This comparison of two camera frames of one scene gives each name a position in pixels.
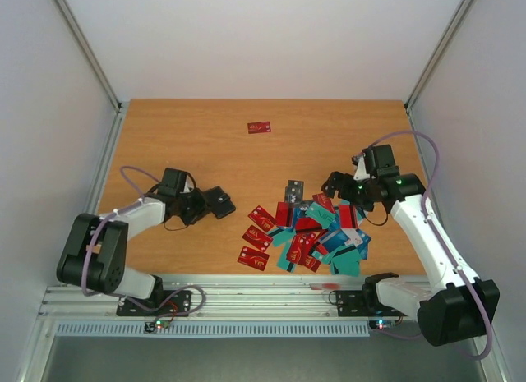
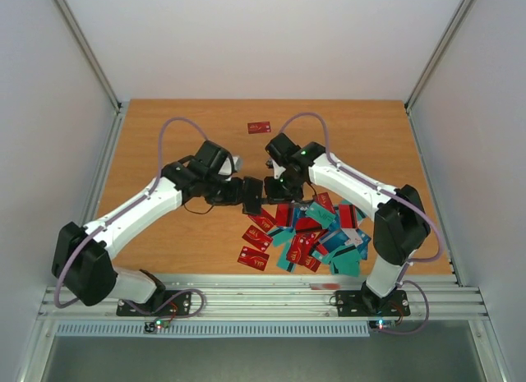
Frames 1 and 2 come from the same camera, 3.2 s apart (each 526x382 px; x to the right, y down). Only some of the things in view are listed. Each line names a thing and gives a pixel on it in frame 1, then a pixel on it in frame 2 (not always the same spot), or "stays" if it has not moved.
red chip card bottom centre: (299, 250) stays
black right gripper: (345, 186) -> (278, 194)
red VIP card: (253, 258) stays
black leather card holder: (219, 202) -> (251, 195)
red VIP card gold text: (322, 200) stays
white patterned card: (353, 237) stays
